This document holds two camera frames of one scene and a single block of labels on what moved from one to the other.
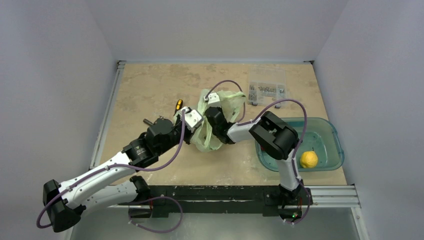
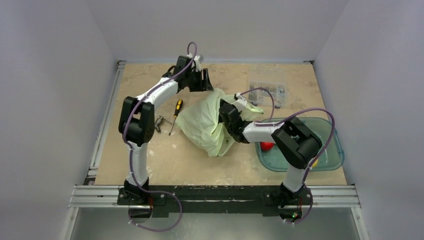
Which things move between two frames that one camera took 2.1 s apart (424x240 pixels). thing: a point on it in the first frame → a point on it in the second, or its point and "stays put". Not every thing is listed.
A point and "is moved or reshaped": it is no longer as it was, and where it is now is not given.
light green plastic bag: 204,138 is moved or reshaped
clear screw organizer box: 266,85 stays put
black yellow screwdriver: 179,105 stays put
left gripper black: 179,119 → 203,85
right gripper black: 211,115 → 227,113
